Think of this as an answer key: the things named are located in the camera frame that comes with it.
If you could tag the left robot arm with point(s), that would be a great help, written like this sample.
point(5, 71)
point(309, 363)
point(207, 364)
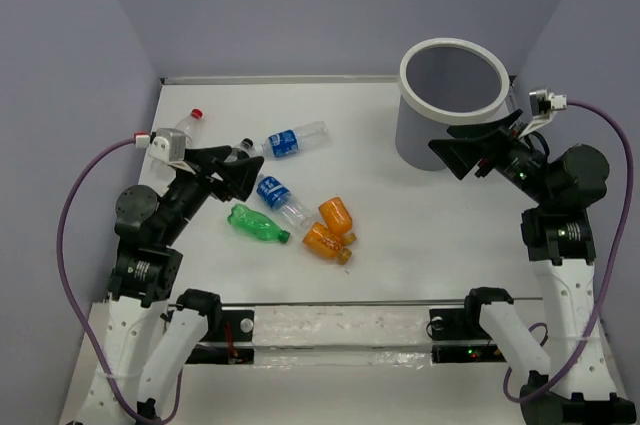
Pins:
point(145, 347)

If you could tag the green plastic bottle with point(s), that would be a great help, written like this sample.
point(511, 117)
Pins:
point(256, 224)

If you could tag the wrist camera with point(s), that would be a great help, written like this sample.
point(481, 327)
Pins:
point(168, 145)
point(545, 105)

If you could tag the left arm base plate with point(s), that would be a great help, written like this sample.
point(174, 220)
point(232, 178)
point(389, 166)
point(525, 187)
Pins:
point(228, 340)

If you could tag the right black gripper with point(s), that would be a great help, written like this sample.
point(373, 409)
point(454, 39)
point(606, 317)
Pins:
point(464, 151)

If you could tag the orange bottle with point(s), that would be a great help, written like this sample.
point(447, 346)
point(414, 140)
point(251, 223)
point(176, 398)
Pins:
point(325, 244)
point(338, 219)

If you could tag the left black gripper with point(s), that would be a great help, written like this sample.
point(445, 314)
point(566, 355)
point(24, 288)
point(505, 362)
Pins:
point(239, 176)

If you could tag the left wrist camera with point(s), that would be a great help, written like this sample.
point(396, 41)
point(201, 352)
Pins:
point(168, 145)

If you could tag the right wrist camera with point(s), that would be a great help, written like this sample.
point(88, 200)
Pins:
point(545, 105)

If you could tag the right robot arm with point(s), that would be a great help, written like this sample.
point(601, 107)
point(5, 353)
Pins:
point(565, 380)

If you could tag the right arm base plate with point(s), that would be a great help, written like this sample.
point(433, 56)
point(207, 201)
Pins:
point(455, 341)

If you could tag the blue label bottle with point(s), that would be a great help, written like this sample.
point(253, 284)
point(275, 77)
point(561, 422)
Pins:
point(280, 199)
point(289, 142)

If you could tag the red label water bottle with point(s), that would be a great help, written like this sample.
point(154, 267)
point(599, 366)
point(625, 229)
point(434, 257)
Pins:
point(191, 126)

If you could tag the white round bin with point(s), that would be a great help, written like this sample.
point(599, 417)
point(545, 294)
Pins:
point(444, 82)

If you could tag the black cap clear bottle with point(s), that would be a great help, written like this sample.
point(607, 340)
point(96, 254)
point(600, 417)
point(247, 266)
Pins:
point(241, 151)

